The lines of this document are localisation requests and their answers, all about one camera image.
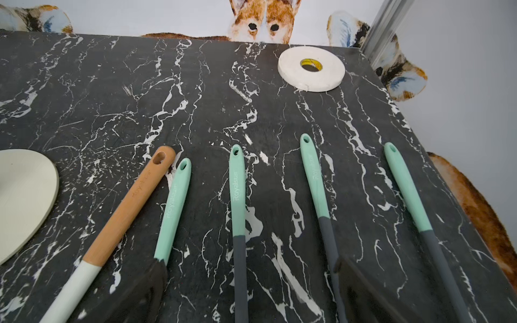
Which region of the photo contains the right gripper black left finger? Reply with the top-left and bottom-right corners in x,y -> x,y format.
80,259 -> 168,322

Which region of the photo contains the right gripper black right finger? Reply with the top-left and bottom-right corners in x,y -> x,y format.
334,257 -> 424,322

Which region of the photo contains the cream slotted turner wooden handle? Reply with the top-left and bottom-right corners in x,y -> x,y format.
40,146 -> 176,322

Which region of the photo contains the grey spatula mint handle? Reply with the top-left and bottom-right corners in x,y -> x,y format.
384,142 -> 472,322
153,158 -> 192,266

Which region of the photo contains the grey turner mint handle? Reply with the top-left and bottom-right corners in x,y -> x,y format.
229,144 -> 249,322

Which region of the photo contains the cream utensil rack stand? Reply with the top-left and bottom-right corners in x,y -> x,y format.
1,149 -> 59,264

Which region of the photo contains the white tape roll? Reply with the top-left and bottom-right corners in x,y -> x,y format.
277,47 -> 345,92

